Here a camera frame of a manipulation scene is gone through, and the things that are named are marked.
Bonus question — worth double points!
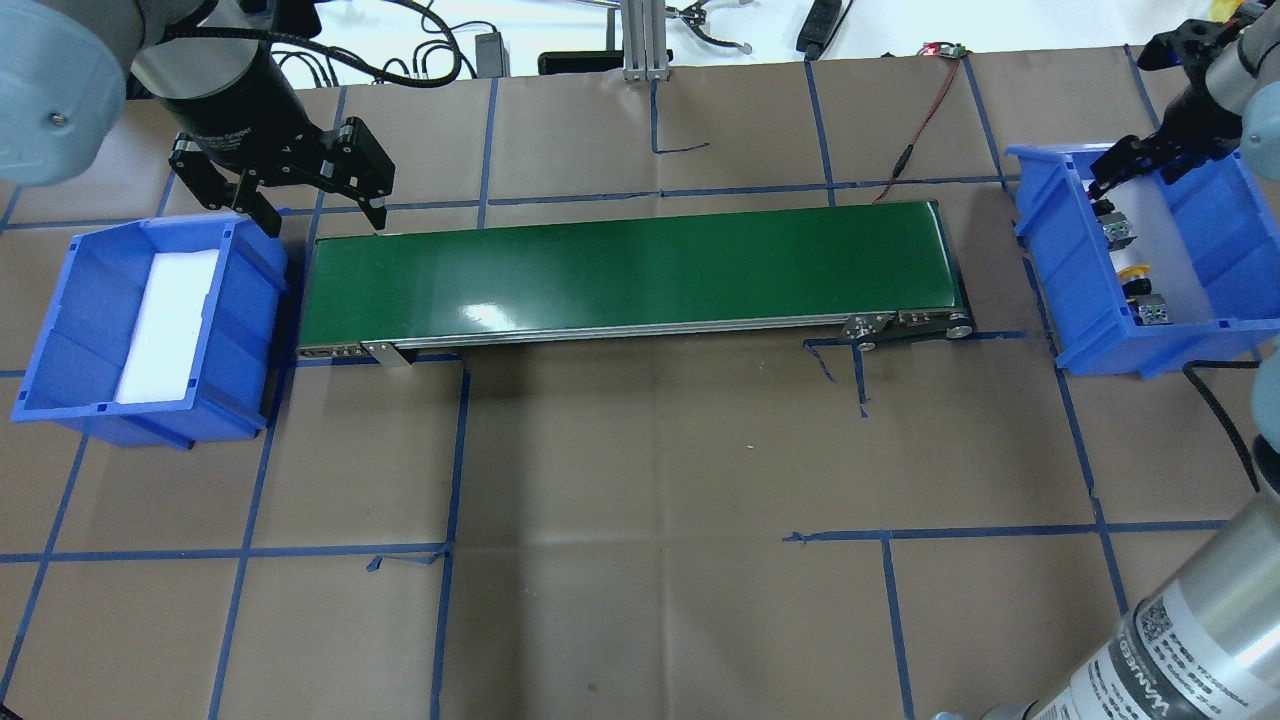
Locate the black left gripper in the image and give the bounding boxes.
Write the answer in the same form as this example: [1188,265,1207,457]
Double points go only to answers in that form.
[132,40,396,240]

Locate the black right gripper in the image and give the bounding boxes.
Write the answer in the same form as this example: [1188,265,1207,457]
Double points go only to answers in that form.
[1088,18,1271,199]

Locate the red mushroom push button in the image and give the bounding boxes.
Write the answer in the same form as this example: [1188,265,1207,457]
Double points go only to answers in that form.
[1091,199,1137,252]

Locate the yellow mushroom push button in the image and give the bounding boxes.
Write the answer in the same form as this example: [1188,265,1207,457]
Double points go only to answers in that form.
[1116,264,1172,327]

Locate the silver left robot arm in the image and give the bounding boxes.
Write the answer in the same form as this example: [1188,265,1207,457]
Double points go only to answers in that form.
[1,1,396,237]

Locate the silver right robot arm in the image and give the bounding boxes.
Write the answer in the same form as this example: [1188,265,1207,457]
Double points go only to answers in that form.
[987,1,1279,719]

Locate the white foam pad right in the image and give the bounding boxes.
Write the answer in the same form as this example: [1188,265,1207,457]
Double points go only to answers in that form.
[1085,176,1219,337]

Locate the white foam pad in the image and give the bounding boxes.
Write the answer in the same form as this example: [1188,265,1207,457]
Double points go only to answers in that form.
[1085,176,1219,337]
[114,249,219,404]

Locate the blue right storage bin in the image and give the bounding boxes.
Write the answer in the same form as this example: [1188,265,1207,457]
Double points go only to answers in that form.
[1007,143,1279,379]

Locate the blue storage bin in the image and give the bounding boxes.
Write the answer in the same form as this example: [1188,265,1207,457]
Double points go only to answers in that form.
[12,213,288,450]
[1007,143,1279,379]

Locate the white foam pad left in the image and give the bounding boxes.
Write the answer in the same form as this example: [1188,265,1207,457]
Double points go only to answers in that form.
[114,249,219,404]

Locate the green conveyor belt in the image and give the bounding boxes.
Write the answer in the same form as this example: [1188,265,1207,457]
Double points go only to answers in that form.
[297,200,977,364]

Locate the blue left storage bin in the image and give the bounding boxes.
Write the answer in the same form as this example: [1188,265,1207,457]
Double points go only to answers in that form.
[12,213,288,450]

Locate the black braided left gripper cable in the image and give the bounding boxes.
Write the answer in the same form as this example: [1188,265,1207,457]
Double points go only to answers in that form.
[150,0,466,88]

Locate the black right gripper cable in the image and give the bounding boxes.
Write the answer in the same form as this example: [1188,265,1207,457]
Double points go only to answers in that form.
[1181,360,1263,491]

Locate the red black conveyor wires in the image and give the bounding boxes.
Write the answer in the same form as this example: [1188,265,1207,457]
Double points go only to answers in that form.
[872,42,969,205]

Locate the aluminium profile post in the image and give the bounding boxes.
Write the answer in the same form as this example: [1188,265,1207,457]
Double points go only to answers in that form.
[618,0,671,83]

